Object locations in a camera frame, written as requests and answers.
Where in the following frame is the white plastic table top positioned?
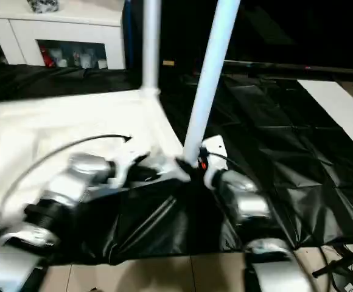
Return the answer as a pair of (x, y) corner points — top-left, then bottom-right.
(0, 87), (192, 235)

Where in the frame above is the white plastic table leg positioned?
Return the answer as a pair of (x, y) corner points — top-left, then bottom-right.
(140, 0), (163, 98)
(181, 0), (242, 166)

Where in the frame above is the black plastic mat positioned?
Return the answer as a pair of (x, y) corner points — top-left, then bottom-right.
(0, 61), (353, 263)

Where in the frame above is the small red bottle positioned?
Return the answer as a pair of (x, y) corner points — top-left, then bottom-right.
(41, 47), (53, 68)

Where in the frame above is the white flat board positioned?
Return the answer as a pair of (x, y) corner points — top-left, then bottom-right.
(298, 79), (353, 162)

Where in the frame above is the white glass-door cabinet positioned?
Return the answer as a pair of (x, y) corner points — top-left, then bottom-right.
(0, 0), (127, 69)

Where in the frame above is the black tripod stand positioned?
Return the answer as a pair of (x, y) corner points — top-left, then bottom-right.
(313, 240), (353, 292)

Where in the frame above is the dark patterned jar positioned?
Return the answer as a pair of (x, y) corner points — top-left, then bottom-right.
(29, 0), (61, 14)

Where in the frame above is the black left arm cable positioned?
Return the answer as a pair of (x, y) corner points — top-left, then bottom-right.
(0, 134), (133, 232)

